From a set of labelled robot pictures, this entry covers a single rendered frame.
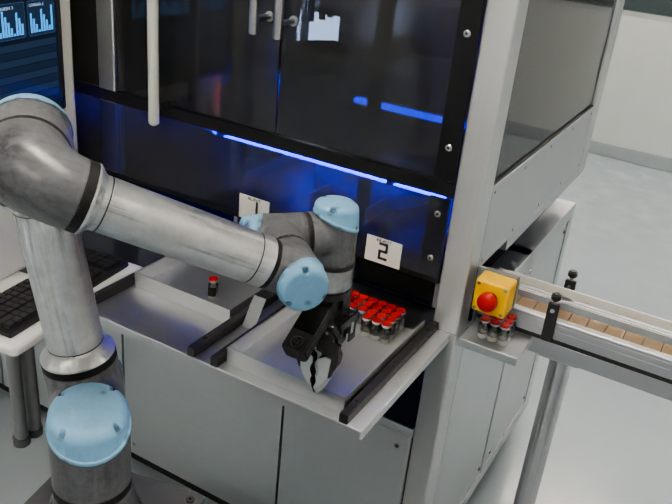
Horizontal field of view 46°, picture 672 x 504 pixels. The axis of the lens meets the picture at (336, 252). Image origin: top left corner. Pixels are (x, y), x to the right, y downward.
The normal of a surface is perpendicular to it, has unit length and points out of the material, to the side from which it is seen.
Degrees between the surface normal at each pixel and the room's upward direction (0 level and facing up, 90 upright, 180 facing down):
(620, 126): 90
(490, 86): 90
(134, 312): 0
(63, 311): 90
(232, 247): 68
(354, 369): 0
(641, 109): 90
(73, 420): 7
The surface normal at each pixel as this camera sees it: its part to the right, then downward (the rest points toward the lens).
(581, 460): 0.09, -0.90
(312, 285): 0.31, 0.44
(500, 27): -0.50, 0.33
